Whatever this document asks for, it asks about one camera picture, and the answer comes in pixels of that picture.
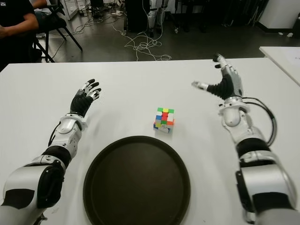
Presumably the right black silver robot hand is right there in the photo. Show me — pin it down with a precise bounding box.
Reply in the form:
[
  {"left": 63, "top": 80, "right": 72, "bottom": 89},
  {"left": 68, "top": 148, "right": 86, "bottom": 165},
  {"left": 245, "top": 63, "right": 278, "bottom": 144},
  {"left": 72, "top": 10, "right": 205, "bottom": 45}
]
[{"left": 191, "top": 52, "right": 244, "bottom": 100}]

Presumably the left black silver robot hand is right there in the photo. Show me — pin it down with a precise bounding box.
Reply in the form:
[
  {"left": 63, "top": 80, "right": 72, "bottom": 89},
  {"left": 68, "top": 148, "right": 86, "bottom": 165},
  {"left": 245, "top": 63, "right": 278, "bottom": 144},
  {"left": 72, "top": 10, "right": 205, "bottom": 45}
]
[{"left": 69, "top": 79, "right": 102, "bottom": 117}]

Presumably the multicoloured Rubik's cube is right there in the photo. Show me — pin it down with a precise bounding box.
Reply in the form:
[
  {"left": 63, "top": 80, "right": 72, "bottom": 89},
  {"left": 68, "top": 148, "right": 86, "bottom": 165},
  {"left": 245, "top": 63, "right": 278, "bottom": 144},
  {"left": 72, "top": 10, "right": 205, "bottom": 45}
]
[{"left": 153, "top": 107, "right": 176, "bottom": 135}]

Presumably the dark brown round plate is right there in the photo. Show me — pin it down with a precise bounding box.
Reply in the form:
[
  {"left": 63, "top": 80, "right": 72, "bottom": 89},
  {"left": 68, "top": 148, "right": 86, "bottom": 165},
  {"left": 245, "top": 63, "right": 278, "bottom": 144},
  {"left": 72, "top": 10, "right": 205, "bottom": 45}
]
[{"left": 82, "top": 135, "right": 192, "bottom": 225}]

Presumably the white side table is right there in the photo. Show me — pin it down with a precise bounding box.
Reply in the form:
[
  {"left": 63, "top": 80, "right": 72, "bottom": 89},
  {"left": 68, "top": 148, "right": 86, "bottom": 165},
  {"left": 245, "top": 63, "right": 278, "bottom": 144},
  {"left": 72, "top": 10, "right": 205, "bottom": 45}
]
[{"left": 259, "top": 46, "right": 300, "bottom": 86}]

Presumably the black folding chair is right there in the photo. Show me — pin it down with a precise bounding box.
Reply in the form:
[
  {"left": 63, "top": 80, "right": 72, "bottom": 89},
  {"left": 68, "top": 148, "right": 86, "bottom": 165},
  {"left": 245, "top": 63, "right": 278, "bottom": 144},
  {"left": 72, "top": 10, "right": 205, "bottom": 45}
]
[{"left": 32, "top": 0, "right": 83, "bottom": 63}]

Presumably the white cabinet with black base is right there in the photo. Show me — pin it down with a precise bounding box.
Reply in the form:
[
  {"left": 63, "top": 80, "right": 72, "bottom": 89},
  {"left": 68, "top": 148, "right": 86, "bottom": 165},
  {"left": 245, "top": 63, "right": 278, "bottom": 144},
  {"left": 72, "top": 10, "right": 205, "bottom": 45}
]
[{"left": 258, "top": 0, "right": 300, "bottom": 30}]

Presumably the glass display cabinet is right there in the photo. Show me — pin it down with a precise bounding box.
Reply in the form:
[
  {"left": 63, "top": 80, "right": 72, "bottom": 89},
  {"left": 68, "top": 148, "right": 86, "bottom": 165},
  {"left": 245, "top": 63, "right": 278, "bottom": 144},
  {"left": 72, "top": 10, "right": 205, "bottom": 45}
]
[{"left": 60, "top": 0, "right": 91, "bottom": 21}]

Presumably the seated person in black shirt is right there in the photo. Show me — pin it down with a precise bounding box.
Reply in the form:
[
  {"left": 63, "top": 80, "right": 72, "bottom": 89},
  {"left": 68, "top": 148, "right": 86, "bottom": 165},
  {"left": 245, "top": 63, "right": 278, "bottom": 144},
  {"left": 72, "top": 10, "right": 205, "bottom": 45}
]
[{"left": 0, "top": 0, "right": 49, "bottom": 71}]

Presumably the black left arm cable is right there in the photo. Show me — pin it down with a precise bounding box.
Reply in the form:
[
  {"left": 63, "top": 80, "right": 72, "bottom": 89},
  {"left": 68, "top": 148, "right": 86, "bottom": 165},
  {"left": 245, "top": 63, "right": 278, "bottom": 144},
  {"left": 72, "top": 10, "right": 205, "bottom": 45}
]
[{"left": 48, "top": 123, "right": 61, "bottom": 147}]

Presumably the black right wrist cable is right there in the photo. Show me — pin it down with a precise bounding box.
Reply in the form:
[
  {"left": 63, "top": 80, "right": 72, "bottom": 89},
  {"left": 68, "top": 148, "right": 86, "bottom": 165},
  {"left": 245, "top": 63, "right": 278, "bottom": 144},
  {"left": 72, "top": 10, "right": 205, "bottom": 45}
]
[{"left": 242, "top": 96, "right": 278, "bottom": 147}]

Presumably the tangled white floor cable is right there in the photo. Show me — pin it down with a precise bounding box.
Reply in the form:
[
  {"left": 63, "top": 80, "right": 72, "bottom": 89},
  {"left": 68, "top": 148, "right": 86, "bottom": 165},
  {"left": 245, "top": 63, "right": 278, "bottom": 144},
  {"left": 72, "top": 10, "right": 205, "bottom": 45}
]
[{"left": 112, "top": 21, "right": 173, "bottom": 62}]

